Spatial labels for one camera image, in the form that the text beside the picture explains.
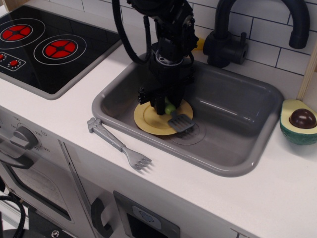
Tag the yellow toy plate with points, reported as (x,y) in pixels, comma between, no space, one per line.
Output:
(147,119)

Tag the yellow toy banana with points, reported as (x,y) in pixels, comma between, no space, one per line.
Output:
(199,44)

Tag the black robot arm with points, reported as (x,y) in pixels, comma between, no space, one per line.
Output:
(170,60)

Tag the halved toy avocado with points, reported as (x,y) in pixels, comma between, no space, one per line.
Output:
(298,122)

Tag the toy oven door window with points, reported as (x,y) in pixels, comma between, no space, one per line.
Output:
(42,187)

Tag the black toy stovetop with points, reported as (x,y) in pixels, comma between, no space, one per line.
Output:
(47,54)

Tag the grey oven knob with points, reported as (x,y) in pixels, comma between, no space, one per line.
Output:
(24,138)

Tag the dishwasher door panel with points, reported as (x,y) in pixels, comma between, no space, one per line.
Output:
(140,222)

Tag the grey oven door handle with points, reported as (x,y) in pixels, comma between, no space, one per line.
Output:
(21,162)

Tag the dark grey cabinet handle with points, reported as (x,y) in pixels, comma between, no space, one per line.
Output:
(97,207)

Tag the black toy faucet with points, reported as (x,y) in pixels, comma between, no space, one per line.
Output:
(222,50)

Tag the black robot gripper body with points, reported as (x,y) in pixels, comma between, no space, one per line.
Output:
(163,77)

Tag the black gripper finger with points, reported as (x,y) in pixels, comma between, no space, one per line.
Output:
(176,95)
(160,103)

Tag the green handled grey spatula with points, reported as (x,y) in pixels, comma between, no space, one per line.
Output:
(179,122)

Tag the grey plastic sink basin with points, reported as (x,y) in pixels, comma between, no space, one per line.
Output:
(234,117)

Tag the grey toy fork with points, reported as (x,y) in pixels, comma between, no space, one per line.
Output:
(136,160)

